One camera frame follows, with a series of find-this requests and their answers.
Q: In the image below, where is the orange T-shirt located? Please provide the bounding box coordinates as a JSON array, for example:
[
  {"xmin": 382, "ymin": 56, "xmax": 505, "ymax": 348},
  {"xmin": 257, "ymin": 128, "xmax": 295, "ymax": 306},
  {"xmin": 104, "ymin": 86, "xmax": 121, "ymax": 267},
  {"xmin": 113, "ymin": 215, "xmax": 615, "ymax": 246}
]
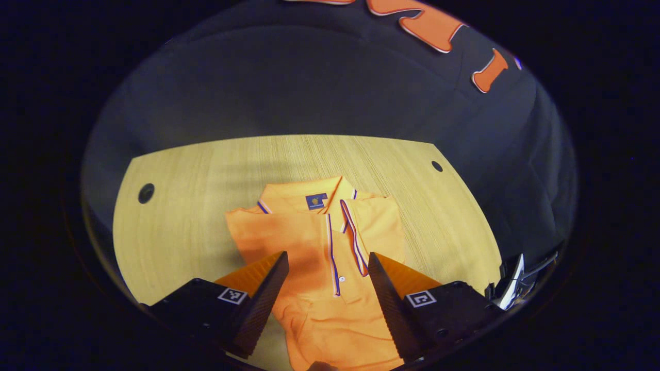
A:
[{"xmin": 225, "ymin": 175, "xmax": 408, "ymax": 371}]

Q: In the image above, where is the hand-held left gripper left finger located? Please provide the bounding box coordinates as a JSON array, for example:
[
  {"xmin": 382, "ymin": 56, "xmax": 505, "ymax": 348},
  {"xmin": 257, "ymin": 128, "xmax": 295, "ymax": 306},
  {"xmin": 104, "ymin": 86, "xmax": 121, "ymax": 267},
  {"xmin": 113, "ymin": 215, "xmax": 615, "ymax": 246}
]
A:
[{"xmin": 140, "ymin": 251, "xmax": 290, "ymax": 360}]

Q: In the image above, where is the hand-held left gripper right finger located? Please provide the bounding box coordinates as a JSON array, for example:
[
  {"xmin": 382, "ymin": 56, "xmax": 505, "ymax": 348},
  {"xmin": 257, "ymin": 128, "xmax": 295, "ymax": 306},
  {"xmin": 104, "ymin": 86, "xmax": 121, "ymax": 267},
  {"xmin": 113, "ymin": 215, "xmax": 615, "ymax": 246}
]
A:
[{"xmin": 368, "ymin": 252, "xmax": 504, "ymax": 363}]

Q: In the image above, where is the silver metal object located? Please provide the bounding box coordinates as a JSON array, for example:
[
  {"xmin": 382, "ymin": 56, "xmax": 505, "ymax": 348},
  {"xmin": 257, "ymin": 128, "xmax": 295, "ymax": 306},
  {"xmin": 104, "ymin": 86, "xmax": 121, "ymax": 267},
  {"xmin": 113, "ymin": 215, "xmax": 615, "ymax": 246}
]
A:
[{"xmin": 485, "ymin": 250, "xmax": 562, "ymax": 311}]

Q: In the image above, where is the black backdrop cloth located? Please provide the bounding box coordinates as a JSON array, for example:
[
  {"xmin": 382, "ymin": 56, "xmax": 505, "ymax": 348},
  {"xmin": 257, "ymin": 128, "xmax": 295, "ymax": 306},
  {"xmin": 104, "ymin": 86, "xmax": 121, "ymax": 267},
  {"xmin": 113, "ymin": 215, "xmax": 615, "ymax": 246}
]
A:
[{"xmin": 82, "ymin": 0, "xmax": 578, "ymax": 268}]

